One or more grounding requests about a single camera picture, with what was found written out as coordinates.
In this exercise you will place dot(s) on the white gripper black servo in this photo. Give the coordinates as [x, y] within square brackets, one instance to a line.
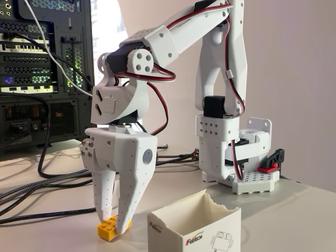
[123, 152]

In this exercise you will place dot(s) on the yellow toy brick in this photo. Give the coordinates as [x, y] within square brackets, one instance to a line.
[105, 230]

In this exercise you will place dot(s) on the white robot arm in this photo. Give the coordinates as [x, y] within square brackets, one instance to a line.
[183, 36]

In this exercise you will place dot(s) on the white cardboard box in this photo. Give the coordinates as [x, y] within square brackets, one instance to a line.
[199, 231]

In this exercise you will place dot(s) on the black computer tower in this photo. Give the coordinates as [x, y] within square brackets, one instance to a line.
[39, 105]

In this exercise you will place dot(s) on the black and red clamp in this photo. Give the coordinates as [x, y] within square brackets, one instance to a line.
[273, 157]

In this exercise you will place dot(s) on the white mounting bracket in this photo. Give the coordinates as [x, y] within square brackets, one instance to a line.
[258, 123]

